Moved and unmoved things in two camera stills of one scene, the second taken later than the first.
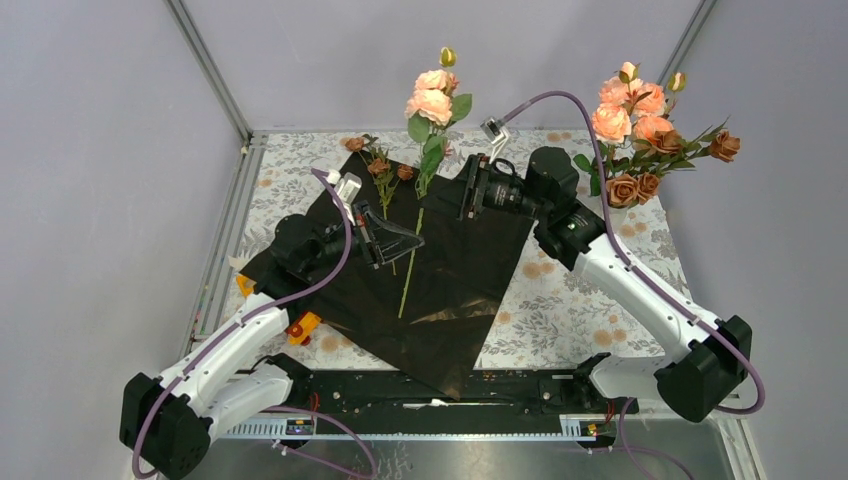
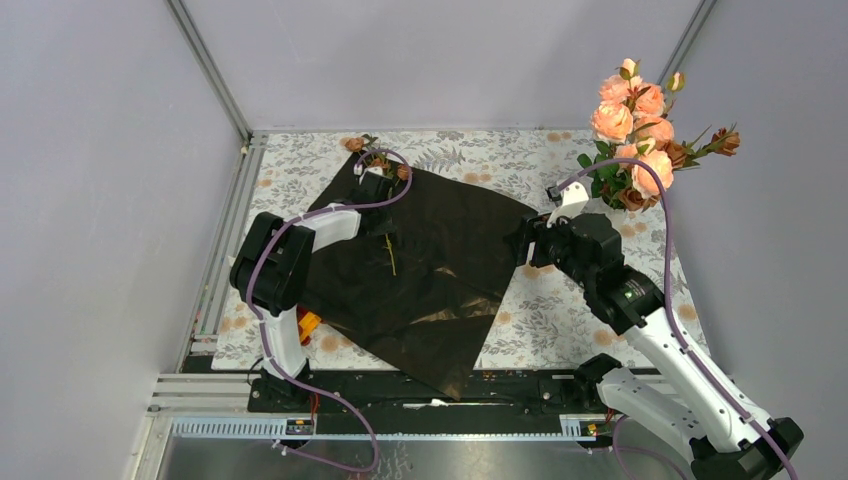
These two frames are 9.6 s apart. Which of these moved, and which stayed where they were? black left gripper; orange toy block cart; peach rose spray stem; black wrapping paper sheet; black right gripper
Moved: peach rose spray stem; black right gripper; black left gripper
Stayed: black wrapping paper sheet; orange toy block cart
